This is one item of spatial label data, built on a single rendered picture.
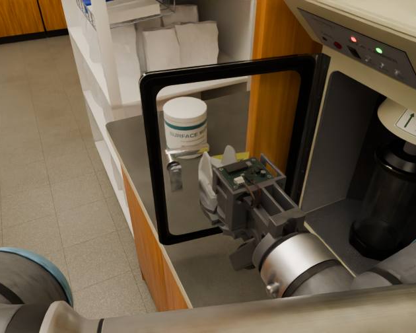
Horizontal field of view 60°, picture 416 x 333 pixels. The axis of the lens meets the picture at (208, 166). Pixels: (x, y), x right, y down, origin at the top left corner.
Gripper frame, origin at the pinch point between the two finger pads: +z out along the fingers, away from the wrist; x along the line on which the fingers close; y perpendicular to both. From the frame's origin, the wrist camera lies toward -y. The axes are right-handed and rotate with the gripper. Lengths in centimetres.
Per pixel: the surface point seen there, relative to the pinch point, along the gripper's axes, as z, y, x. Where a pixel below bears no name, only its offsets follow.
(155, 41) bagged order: 106, -19, -26
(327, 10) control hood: -2.8, 21.4, -14.9
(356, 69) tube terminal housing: 0.2, 10.7, -25.9
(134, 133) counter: 66, -34, -4
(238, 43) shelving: 110, -27, -68
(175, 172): 9.5, -7.6, 1.9
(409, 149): -8.4, -1.6, -33.5
